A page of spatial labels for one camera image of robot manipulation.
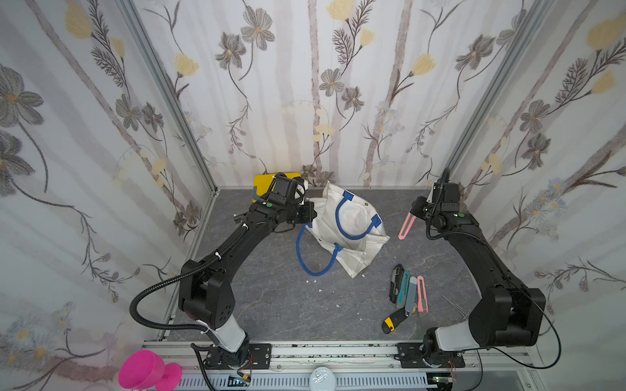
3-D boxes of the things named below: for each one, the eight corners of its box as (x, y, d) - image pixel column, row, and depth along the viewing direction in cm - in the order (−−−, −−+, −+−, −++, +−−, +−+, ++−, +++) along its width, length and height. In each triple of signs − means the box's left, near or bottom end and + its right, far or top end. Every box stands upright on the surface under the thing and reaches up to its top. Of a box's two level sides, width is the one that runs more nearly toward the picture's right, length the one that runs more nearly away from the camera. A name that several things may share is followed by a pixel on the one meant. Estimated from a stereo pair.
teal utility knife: (394, 306, 86) (396, 304, 85) (403, 272, 95) (404, 269, 93) (402, 309, 86) (404, 308, 84) (410, 274, 94) (411, 272, 93)
